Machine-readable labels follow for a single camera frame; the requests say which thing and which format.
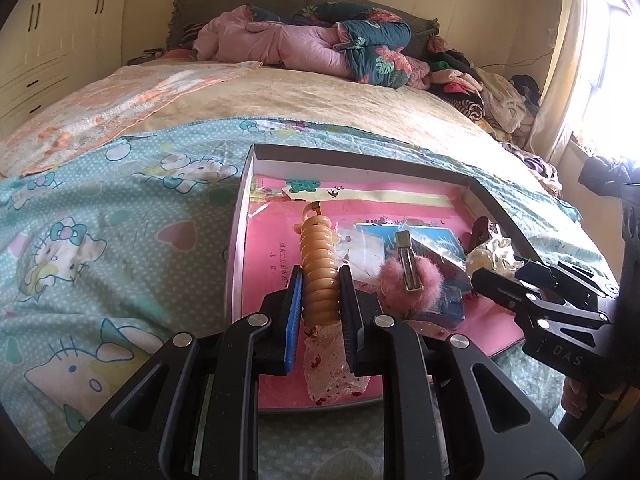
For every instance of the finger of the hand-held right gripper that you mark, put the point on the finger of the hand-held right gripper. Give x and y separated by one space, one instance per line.
500 290
555 275

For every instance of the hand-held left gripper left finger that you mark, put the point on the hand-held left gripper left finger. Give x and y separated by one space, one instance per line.
295 320

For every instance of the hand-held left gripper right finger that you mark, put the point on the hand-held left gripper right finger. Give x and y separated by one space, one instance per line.
347 320

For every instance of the yellow claw hair clip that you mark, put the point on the yellow claw hair clip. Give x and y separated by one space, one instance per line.
487 257

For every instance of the pink fluffy hair clip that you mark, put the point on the pink fluffy hair clip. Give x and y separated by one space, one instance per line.
432 280

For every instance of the clear plastic bag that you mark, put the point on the clear plastic bag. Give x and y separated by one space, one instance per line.
360 250

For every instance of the shallow cardboard box tray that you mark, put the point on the shallow cardboard box tray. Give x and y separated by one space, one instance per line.
237 260

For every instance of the blue clear plastic box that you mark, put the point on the blue clear plastic box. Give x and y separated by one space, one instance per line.
435 237

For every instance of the person's right hand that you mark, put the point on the person's right hand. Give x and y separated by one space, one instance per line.
572 397

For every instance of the sheer red-dotted hair bow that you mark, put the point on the sheer red-dotted hair bow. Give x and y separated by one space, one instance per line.
327 365

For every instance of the brown hair clip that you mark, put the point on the brown hair clip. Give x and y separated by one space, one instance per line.
480 232

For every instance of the pink picture book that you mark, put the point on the pink picture book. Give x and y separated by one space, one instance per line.
270 245

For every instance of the purple crumpled clothes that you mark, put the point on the purple crumpled clothes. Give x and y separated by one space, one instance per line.
537 167

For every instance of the dark clothes on windowsill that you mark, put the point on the dark clothes on windowsill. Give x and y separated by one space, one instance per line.
602 175

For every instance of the cartoon cat printed blanket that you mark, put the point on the cartoon cat printed blanket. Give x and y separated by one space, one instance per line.
125 235

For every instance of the pile of clothes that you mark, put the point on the pile of clothes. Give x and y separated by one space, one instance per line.
485 90

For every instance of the cream curtain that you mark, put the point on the cream curtain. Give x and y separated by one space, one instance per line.
560 70

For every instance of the beige bedspread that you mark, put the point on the beige bedspread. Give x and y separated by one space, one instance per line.
325 100

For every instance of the bright window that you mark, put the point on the bright window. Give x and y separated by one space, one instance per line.
615 60

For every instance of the dark floral quilt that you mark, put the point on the dark floral quilt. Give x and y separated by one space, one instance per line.
380 42

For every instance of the pink quilt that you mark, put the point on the pink quilt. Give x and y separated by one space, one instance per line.
280 42

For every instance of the orange floral blanket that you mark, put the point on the orange floral blanket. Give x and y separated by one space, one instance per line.
110 105

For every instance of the dark phone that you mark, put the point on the dark phone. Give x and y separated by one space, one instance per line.
147 54

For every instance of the grey headboard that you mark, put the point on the grey headboard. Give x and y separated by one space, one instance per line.
210 7

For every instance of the cream wardrobe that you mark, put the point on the cream wardrobe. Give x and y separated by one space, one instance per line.
50 45

